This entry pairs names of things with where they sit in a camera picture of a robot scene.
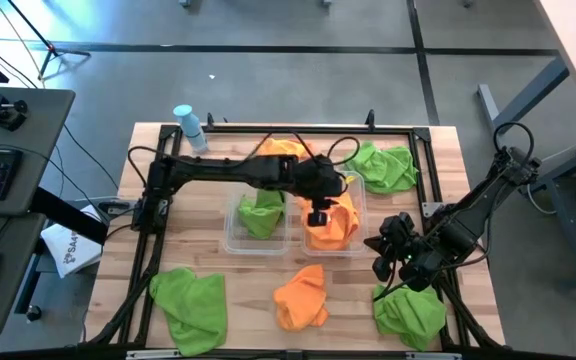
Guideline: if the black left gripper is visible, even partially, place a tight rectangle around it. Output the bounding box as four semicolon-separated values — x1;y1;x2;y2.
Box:
292;154;345;228

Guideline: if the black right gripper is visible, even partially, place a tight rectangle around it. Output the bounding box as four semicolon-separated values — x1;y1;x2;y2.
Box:
364;212;437;294

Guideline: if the orange microfiber towel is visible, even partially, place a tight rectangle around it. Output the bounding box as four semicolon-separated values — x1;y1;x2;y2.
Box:
272;263;330;333
255;137;314;161
335;191;362;239
300;197;354;252

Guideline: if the green microfiber towel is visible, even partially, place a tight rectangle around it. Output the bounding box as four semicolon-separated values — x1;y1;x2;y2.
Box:
148;267;228;357
343;141;419;195
237;188;287;240
371;283;448;352

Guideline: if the clear plastic bin with label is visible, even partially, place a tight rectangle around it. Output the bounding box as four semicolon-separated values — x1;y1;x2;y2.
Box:
222;182;292;256

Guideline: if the grey mounting plate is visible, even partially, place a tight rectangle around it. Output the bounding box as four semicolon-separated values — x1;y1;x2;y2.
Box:
421;201;445;220

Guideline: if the light blue bottle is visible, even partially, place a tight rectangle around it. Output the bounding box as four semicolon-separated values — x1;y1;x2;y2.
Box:
172;103;211;154

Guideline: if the white box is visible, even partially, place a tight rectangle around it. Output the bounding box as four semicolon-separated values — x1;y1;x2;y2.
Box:
40;203;105;279

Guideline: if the black support bar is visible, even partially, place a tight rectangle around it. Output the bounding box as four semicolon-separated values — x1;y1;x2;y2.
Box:
28;185;110;247

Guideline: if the grey desk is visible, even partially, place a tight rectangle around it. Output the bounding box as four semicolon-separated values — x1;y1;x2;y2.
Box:
0;85;77;340

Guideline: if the black tripod stand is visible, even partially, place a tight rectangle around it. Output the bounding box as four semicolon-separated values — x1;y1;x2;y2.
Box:
6;0;93;82

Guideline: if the black cable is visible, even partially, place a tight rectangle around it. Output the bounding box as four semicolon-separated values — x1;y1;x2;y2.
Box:
326;135;362;167
492;121;535;166

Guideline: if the silver metal bracket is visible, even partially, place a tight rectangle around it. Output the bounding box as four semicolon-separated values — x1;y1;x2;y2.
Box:
125;349;183;360
405;351;463;360

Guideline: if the black aluminium rig frame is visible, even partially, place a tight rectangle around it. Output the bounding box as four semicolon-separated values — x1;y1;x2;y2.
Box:
85;122;507;354

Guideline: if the desk with blue frame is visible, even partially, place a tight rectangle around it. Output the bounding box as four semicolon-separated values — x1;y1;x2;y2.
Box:
527;124;576;289

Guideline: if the black desk clamp mount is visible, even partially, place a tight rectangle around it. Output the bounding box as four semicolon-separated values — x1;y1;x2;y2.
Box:
0;92;30;133

